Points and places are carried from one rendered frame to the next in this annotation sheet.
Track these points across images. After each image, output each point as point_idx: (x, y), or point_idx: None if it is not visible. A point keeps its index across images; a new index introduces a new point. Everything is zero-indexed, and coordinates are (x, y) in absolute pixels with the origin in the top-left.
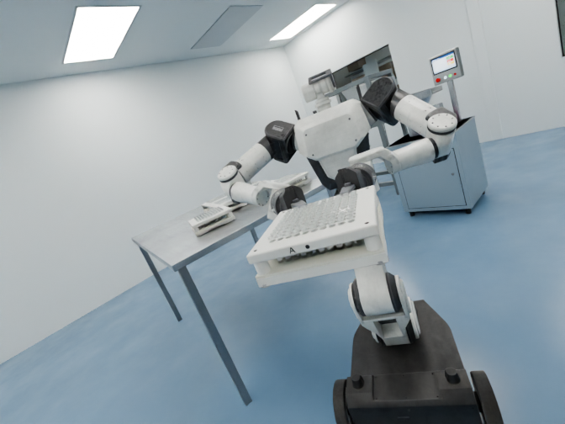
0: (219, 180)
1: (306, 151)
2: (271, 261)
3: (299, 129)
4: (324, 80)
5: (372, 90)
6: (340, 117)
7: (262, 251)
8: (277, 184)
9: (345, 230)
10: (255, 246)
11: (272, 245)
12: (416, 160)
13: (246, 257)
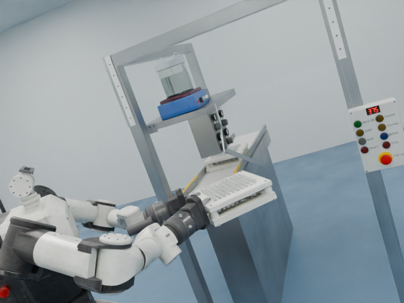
0: (129, 243)
1: (73, 236)
2: (259, 196)
3: (58, 214)
4: (28, 174)
5: (41, 193)
6: (66, 204)
7: (265, 178)
8: (157, 223)
9: (247, 172)
10: (261, 183)
11: (259, 180)
12: None
13: (271, 181)
